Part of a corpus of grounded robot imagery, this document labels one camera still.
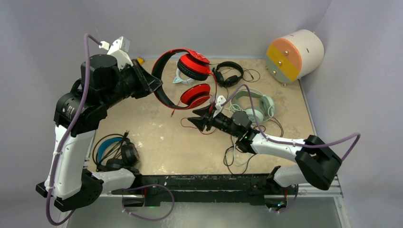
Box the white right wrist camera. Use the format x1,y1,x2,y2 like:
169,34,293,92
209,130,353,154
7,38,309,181
210,95,227,118

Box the small black headphones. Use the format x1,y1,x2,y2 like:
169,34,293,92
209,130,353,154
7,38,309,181
211,61,261,88

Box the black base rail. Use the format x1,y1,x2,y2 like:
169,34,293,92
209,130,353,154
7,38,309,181
112,173,297,209

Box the black blue gaming headphones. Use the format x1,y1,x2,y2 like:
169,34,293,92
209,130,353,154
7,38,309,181
91,131,139,173

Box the small yellow block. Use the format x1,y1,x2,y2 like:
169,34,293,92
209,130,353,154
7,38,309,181
137,57,145,65

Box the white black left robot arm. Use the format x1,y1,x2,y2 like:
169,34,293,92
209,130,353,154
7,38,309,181
36,54,162,212

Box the red headphones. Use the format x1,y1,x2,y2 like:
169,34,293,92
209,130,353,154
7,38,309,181
152,48,218,112

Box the teal cat ear headphones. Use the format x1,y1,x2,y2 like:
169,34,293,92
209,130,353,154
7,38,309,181
173,68,195,85

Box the mint green headphones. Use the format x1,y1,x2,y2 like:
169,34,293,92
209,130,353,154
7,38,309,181
226,89,284,137

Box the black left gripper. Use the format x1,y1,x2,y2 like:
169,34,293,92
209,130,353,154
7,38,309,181
101,58,162,109

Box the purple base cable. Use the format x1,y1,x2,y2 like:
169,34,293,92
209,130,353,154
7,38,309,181
122,184,175,221

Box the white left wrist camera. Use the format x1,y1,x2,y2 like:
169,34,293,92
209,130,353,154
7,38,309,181
98,36,134,70

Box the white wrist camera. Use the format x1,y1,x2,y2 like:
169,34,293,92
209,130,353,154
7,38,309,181
210,95,227,118
98,36,134,70

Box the round pastel drawer box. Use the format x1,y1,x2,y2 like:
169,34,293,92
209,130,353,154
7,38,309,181
266,29,325,84

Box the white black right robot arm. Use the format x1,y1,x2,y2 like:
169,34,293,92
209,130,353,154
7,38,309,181
188,106,342,193

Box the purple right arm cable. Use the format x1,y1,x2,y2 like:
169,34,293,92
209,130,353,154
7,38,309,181
220,83,361,162

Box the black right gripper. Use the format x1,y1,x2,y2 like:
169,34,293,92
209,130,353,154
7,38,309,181
188,104,240,138

